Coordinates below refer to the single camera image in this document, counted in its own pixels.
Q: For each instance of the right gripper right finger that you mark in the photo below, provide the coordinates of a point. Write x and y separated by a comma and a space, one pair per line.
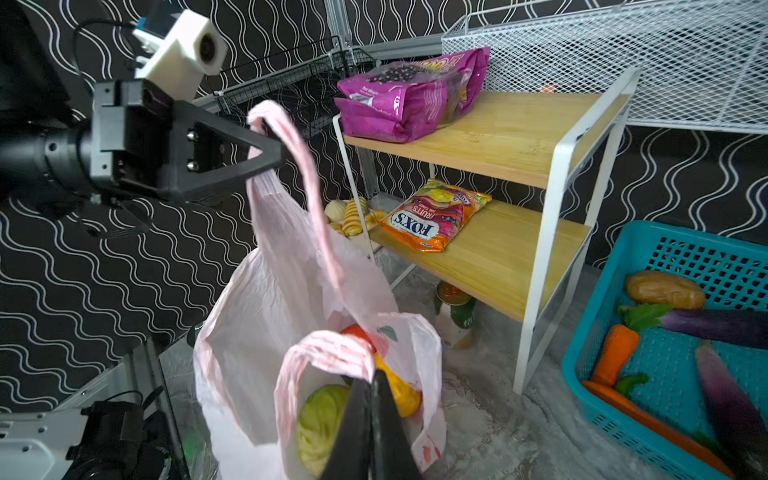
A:
391, 456

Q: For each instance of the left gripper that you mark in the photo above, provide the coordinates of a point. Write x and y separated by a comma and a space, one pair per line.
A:
138, 143

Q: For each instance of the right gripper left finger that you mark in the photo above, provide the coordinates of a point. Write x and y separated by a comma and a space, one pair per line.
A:
352, 451

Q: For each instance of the green cabbage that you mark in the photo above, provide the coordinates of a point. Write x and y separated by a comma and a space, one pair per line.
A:
318, 424

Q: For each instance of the pink plastic bag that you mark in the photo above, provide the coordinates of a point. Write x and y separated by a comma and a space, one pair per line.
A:
305, 307

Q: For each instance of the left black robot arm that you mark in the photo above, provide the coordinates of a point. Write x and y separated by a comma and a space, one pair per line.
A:
181, 48

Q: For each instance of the green glass bottle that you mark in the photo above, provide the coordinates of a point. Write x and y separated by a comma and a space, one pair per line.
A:
454, 316

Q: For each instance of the red Fox's candy bag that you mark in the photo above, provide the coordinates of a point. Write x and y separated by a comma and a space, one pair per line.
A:
432, 217

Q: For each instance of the orange carrot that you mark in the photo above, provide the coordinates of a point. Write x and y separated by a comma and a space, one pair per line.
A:
618, 347

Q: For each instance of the purple snack bag left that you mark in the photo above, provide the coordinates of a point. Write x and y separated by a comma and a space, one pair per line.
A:
402, 101

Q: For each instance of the teal plastic basket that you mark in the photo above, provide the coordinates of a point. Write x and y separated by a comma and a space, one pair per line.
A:
733, 274

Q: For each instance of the brown potato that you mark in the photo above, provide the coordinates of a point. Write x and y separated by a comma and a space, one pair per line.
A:
655, 287

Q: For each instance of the purple eggplant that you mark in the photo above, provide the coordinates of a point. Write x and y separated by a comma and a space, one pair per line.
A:
737, 327

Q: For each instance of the white wire wall basket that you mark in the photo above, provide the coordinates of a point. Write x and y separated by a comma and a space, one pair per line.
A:
702, 64

